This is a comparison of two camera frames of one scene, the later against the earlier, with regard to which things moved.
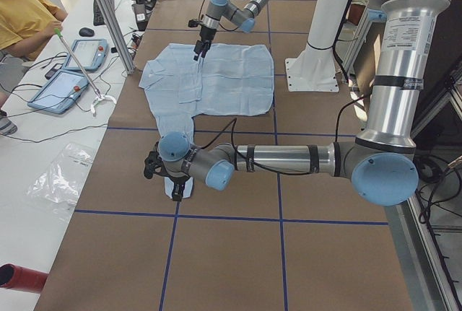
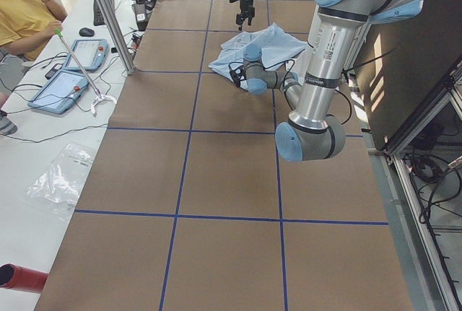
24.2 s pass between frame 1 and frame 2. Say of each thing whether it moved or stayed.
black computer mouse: stayed
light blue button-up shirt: moved
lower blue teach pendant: stayed
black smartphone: stayed
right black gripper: moved
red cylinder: stayed
